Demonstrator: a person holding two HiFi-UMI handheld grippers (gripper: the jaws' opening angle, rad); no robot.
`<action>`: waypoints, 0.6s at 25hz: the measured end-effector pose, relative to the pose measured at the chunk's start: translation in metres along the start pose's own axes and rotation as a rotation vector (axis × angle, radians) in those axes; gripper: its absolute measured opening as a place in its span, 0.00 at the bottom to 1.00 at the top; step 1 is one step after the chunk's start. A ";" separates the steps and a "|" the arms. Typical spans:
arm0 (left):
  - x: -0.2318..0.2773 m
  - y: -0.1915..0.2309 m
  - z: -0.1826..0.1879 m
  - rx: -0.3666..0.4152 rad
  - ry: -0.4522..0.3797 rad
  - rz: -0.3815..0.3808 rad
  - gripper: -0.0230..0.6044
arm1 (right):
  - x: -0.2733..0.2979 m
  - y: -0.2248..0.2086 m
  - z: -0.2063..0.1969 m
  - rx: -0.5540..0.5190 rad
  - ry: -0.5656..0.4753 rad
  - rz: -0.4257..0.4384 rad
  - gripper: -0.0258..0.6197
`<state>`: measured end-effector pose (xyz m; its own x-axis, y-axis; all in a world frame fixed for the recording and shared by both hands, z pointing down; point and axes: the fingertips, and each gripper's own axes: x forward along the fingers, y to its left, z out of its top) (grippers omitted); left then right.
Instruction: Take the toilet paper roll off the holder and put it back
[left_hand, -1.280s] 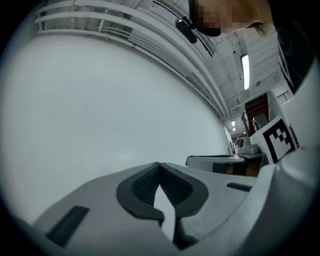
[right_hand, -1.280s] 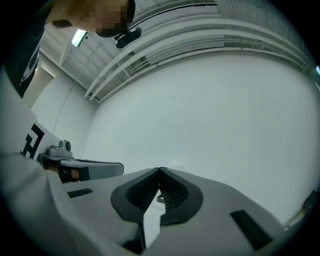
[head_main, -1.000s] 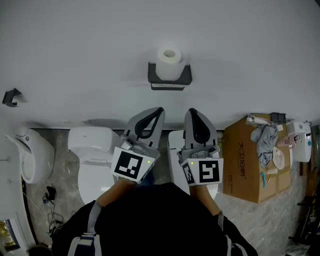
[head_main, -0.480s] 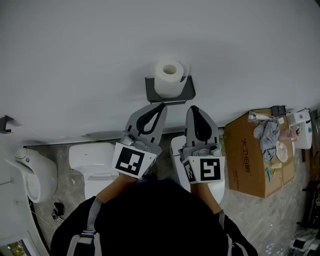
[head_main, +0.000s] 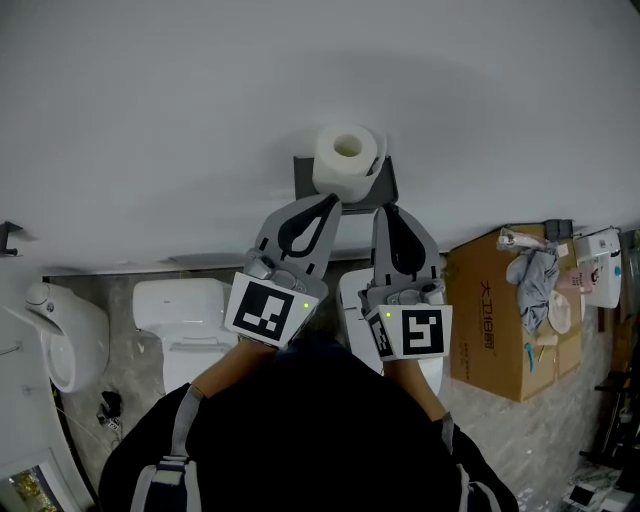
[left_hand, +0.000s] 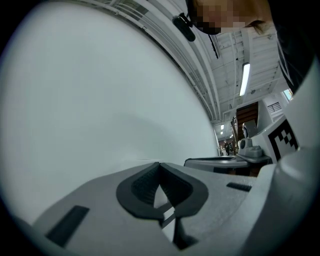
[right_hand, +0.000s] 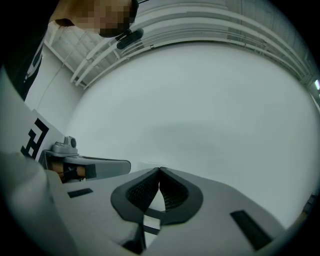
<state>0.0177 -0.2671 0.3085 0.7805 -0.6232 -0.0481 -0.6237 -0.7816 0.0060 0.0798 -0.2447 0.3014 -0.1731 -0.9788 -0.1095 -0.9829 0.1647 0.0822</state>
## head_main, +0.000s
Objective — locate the black floor object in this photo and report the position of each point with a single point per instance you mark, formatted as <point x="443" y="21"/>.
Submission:
<point x="110" y="402"/>

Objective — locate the person's black top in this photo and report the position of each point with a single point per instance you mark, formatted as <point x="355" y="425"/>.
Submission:
<point x="310" y="430"/>

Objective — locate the pink packet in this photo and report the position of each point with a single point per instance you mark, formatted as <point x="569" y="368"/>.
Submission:
<point x="572" y="281"/>

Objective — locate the small black metal rack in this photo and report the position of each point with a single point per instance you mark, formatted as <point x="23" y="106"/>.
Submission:
<point x="557" y="229"/>

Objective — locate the person's left forearm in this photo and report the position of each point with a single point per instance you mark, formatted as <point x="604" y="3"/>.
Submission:
<point x="235" y="370"/>

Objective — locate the black wall paper holder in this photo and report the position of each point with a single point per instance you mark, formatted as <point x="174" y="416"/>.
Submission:
<point x="302" y="177"/>

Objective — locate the white wall appliance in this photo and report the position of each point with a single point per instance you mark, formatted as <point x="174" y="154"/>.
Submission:
<point x="602" y="270"/>

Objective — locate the black equipment pile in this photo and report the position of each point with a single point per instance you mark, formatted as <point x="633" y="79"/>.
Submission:
<point x="620" y="425"/>

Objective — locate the white toilet paper roll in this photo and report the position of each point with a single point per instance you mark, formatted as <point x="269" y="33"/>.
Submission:
<point x="340" y="170"/>

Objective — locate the brown cardboard box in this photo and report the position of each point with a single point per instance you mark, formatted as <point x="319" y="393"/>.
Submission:
<point x="480" y="320"/>

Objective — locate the black wall bracket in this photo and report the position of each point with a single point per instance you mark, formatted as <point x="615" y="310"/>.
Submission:
<point x="10" y="237"/>

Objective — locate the white urinal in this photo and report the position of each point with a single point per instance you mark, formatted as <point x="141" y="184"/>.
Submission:
<point x="80" y="325"/>

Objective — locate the white tankless toilet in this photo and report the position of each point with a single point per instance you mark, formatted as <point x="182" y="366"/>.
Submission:
<point x="352" y="310"/>

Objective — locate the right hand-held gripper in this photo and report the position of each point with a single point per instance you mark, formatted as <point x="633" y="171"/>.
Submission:
<point x="422" y="332"/>

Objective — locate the person's right forearm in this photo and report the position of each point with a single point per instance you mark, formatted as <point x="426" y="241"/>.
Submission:
<point x="415" y="385"/>

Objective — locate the white toilet with tank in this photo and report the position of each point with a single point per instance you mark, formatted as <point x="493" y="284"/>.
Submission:
<point x="180" y="310"/>

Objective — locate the grey crumpled cloth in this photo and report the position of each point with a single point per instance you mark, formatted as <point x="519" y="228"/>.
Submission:
<point x="535" y="285"/>

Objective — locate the white sealant tube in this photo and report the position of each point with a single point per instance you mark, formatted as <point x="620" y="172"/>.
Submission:
<point x="522" y="239"/>

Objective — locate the beige cloth piece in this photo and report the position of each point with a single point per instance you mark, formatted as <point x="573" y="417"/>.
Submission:
<point x="560" y="315"/>

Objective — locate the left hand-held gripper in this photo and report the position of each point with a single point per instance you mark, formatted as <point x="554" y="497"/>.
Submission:
<point x="260" y="312"/>

